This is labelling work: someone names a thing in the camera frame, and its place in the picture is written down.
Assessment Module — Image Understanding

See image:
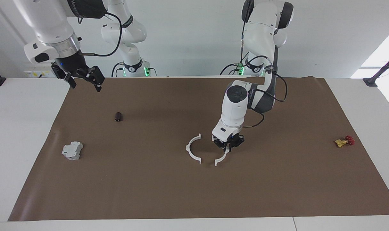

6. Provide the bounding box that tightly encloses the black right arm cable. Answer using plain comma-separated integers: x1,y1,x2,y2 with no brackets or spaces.
78,12,123,57

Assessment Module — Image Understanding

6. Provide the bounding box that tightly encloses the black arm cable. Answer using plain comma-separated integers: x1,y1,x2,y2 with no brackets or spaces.
78,12,123,57
239,55,288,128

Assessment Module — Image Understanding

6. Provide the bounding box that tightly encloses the white wall socket strip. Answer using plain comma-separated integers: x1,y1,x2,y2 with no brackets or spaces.
24,70,54,79

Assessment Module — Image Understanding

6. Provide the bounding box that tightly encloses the brown table mat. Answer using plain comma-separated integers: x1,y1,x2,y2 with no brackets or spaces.
8,76,389,222

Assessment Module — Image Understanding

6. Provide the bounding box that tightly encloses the white circuit breaker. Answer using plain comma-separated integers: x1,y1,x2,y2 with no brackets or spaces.
62,141,84,160

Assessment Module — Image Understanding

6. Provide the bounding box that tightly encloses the brass valve red handle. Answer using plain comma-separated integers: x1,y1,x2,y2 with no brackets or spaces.
335,135,355,148

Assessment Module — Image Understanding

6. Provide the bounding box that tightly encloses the white half pipe clamp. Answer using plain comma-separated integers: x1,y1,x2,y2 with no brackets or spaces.
186,133,203,164
214,146,230,167

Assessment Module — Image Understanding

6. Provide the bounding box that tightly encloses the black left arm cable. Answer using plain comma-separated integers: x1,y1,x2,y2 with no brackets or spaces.
239,55,288,128

